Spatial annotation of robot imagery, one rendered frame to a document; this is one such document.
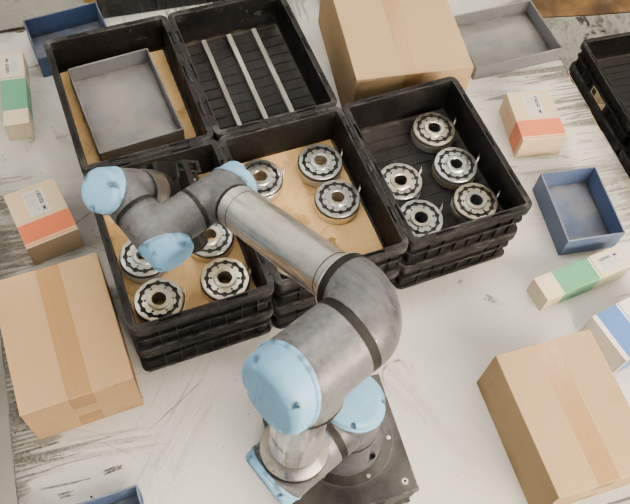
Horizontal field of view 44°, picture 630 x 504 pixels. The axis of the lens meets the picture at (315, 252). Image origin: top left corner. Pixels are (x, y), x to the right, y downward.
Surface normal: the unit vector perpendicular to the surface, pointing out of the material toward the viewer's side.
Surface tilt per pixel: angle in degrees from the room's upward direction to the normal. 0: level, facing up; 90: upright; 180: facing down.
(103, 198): 43
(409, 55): 0
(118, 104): 0
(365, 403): 8
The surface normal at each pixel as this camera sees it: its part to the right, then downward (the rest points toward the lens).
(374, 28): 0.07, -0.49
